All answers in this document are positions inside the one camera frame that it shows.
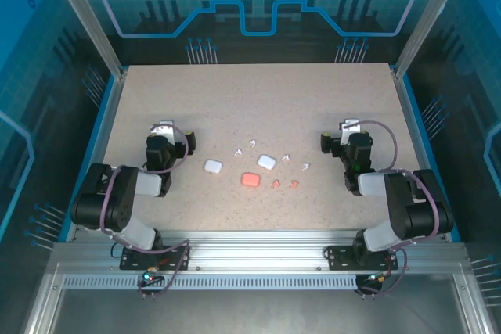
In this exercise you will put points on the small black LED connector board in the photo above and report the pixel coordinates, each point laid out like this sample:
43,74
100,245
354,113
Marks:
375,277
150,278

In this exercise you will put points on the pink earbud charging case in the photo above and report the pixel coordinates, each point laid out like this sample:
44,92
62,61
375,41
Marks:
251,180

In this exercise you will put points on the white earbud charging case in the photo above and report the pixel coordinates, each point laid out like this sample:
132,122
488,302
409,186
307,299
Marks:
267,162
213,166

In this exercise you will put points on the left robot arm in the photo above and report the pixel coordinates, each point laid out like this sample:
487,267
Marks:
88,209

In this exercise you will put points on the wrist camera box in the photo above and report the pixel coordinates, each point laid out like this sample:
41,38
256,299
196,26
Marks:
167,130
346,132

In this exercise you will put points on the grey metal bottom panel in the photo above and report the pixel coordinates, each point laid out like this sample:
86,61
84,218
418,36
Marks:
254,314

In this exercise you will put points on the grooved aluminium mounting beam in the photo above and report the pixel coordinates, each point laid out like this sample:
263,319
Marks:
254,248

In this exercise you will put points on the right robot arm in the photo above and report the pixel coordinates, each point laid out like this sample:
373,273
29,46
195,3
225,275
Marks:
415,212

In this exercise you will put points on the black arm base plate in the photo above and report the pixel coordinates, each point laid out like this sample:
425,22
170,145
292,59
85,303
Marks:
131,261
338,259

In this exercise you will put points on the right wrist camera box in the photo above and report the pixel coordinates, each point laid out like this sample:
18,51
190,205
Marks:
346,132

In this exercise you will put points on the aluminium frame post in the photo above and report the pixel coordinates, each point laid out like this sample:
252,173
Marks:
430,17
88,17

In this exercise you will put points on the aluminium lower frame bar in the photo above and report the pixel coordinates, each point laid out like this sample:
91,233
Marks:
42,302
468,302

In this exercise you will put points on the blue aluminium table side rail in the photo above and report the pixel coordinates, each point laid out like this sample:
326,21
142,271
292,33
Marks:
106,123
411,123

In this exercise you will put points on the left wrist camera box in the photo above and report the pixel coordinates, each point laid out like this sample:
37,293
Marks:
167,130

